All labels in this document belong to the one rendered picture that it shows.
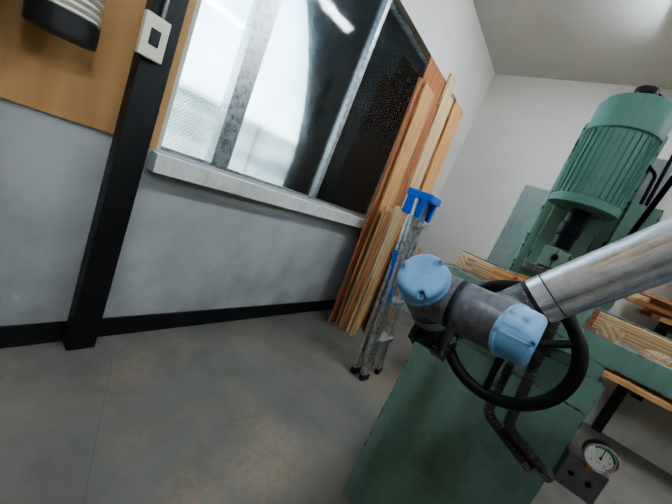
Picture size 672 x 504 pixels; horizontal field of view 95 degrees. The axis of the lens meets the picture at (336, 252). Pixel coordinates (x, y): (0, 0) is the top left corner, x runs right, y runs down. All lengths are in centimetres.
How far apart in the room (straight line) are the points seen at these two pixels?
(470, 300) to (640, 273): 22
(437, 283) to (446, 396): 68
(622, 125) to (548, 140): 253
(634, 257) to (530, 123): 323
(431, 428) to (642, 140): 98
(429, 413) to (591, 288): 69
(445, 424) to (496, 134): 311
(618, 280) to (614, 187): 58
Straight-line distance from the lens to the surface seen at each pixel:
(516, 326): 44
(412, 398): 112
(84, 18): 121
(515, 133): 372
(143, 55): 133
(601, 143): 114
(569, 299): 56
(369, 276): 235
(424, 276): 45
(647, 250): 57
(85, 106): 139
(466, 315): 45
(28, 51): 136
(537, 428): 106
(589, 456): 101
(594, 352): 101
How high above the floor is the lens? 98
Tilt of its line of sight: 11 degrees down
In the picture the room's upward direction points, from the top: 23 degrees clockwise
